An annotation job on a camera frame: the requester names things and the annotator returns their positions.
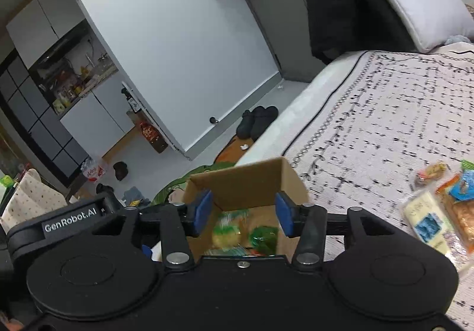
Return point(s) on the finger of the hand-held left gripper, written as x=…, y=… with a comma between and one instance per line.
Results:
x=146, y=252

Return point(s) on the white lower cabinet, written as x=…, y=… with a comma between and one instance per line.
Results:
x=96, y=120

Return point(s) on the black glass-front cabinet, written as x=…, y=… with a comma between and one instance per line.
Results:
x=33, y=123

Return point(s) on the blue cloth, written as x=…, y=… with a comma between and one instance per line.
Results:
x=459, y=39

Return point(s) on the cartoon floor mat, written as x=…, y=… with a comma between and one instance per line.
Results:
x=229, y=153

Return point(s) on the patterned white bed cover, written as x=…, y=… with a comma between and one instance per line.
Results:
x=307, y=94

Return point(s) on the clear bread sticks packet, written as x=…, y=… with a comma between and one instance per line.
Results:
x=431, y=172

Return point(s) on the polka dot cloth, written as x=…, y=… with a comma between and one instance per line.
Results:
x=29, y=201

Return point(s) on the white cracker packet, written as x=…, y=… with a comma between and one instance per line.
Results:
x=426, y=220

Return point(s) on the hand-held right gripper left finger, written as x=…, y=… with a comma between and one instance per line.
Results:
x=202, y=212

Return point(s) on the kitchen counter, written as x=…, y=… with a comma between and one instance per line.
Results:
x=92, y=81

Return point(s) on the black-patterned white blanket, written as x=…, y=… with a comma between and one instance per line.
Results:
x=370, y=131

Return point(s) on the light grey laptop bag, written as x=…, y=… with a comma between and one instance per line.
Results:
x=418, y=1

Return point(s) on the orange snack packet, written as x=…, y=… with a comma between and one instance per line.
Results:
x=461, y=218

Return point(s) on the white cabinet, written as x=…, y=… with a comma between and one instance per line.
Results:
x=96, y=120
x=40, y=20

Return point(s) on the black range hood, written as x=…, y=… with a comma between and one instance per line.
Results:
x=55, y=51

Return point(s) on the white upper cabinet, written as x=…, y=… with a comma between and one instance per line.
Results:
x=40, y=20

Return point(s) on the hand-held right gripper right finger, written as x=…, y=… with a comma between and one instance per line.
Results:
x=285, y=214

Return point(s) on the black coat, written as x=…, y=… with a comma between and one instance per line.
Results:
x=333, y=1

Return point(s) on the teal snack packet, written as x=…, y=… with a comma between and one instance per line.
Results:
x=464, y=186

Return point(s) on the dark green snack packet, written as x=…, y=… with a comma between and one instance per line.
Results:
x=263, y=238

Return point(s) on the red and white bag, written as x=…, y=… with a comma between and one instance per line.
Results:
x=94, y=171

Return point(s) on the dark glass bottle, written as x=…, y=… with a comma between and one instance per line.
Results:
x=131, y=103

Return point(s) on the black door stopper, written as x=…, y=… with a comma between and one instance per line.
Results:
x=213, y=120

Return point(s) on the black slipper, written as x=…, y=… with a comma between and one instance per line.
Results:
x=248, y=123
x=266, y=120

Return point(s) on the green-edged round cake packet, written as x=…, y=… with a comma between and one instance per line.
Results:
x=227, y=234

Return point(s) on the brown cardboard box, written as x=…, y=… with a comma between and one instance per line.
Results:
x=244, y=183

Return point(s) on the brown soda bottle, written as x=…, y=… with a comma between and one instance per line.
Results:
x=152, y=135

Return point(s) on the grey door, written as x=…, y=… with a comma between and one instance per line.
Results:
x=274, y=20

